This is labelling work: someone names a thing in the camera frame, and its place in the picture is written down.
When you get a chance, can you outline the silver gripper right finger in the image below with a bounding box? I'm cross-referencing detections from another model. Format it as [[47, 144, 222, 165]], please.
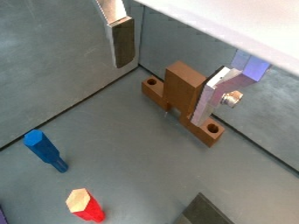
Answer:
[[191, 50, 270, 127]]

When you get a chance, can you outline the red hexagonal peg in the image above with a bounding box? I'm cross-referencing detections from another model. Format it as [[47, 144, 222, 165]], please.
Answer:
[[65, 188, 105, 223]]

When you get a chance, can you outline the purple base board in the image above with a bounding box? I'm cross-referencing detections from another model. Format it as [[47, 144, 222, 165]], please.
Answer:
[[0, 207, 8, 224]]

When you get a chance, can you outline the blue hexagonal peg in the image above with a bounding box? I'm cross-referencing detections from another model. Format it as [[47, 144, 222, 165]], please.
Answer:
[[23, 129, 68, 173]]

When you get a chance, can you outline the dark grey block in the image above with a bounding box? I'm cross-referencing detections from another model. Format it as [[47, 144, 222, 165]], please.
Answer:
[[173, 193, 235, 224]]

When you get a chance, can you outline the brown T-shaped block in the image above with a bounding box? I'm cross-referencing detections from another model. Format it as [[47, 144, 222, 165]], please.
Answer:
[[141, 61, 224, 147]]

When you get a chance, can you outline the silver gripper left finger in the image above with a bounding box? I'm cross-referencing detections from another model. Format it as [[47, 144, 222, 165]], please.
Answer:
[[95, 0, 136, 68]]

